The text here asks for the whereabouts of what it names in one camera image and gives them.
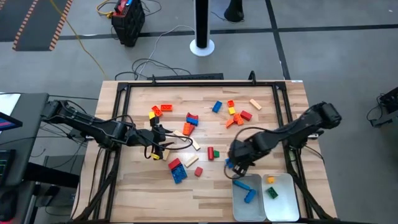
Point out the orange small toy block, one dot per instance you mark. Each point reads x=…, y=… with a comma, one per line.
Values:
x=229, y=123

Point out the blue rounded toy brick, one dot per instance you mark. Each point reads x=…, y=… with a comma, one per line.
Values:
x=229, y=163

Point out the orange studded toy brick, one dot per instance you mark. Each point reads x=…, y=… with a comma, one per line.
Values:
x=186, y=128

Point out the black metal table frame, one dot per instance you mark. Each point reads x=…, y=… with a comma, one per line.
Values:
x=202, y=84

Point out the black round stand base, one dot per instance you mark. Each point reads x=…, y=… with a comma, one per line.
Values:
x=234, y=11

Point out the yellow tape tag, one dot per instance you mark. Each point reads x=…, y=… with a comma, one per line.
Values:
x=154, y=156

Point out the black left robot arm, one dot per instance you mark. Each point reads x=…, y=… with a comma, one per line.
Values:
x=93, y=127

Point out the black side desk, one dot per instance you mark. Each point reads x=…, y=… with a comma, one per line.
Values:
x=28, y=140

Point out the green square toy brick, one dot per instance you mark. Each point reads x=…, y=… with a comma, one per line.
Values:
x=271, y=192

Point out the grey arm base box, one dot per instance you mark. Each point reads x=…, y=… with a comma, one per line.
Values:
x=314, y=135

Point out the white paper sheet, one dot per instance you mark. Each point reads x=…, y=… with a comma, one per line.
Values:
x=7, y=104

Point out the red cylinder block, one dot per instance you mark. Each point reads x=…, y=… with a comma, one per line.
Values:
x=211, y=153

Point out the plain wooden rectangular block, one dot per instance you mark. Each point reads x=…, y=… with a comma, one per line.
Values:
x=255, y=104
x=179, y=134
x=191, y=160
x=195, y=144
x=166, y=154

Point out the green small thin block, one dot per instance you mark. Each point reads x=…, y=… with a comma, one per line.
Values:
x=216, y=153

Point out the yellow rectangular toy brick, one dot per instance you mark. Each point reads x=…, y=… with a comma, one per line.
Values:
x=151, y=114

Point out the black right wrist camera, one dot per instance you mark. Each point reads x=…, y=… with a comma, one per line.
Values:
x=241, y=170

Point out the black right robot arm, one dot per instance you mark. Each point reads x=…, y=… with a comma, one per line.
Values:
x=295, y=127

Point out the red rectangular toy block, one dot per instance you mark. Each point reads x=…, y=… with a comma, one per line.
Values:
x=174, y=163
x=246, y=115

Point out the yellow small rounded block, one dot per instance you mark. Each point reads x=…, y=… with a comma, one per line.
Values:
x=231, y=110

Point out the black power strip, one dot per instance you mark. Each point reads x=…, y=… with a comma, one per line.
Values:
x=186, y=76

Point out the orange small square brick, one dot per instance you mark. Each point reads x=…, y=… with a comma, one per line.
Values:
x=230, y=103

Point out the black mat striped edges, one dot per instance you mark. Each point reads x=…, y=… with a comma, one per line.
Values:
x=31, y=18

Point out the black frame clamp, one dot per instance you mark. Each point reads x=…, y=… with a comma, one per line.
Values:
x=252, y=77
x=153, y=79

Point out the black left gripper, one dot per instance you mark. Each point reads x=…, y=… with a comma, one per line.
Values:
x=144, y=138

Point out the yellow small square brick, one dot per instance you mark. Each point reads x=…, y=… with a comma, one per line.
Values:
x=270, y=179

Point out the red arch toy brick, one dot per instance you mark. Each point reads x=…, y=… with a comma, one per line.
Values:
x=192, y=115

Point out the lit display screen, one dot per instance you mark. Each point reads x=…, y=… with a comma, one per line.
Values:
x=7, y=123

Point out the blue small toy brick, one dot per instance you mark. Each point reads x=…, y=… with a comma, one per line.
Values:
x=192, y=121

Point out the orange rounded toy brick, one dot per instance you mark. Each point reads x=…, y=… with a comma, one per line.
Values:
x=238, y=119

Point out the blue large square brick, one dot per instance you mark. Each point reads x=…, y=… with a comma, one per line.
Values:
x=179, y=173

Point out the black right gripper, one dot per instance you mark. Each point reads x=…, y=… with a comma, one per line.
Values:
x=244, y=152

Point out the white plastic bin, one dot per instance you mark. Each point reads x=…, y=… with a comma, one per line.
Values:
x=286, y=205
x=245, y=211

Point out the black pole white base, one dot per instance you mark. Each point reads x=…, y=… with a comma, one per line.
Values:
x=202, y=21

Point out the red wedge toy block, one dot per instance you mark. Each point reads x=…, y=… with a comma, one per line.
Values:
x=193, y=128

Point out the red small toy block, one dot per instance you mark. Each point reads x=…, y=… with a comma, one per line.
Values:
x=198, y=171

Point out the orange rectangular toy brick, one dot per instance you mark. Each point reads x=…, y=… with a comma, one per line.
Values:
x=157, y=111
x=166, y=107

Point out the backlit keyboard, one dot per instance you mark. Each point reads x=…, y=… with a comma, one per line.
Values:
x=4, y=165

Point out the blue rectangular toy brick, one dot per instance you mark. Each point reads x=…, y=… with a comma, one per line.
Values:
x=217, y=106
x=250, y=196

